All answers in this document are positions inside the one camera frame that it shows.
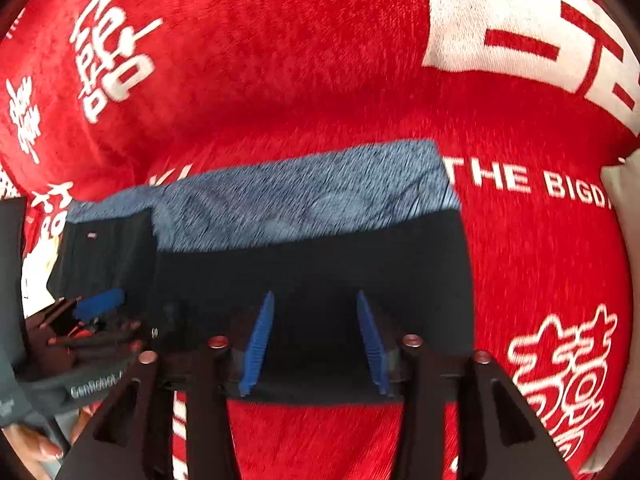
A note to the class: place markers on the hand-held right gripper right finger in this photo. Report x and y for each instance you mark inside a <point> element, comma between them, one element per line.
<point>372,345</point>

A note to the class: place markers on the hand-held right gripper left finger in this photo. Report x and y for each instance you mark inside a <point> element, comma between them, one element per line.
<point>257,345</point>

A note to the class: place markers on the black pants with blue stripes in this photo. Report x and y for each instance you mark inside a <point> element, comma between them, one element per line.
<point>310,260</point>

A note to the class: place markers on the cream folded garment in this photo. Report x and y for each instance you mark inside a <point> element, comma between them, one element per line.
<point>37,270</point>

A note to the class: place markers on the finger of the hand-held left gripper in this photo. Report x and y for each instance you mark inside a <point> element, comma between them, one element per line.
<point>55,317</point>
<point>102,302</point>

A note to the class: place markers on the person's left hand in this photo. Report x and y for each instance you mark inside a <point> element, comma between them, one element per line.
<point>40,447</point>

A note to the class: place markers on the red printed blanket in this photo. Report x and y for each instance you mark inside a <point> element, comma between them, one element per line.
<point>300,85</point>

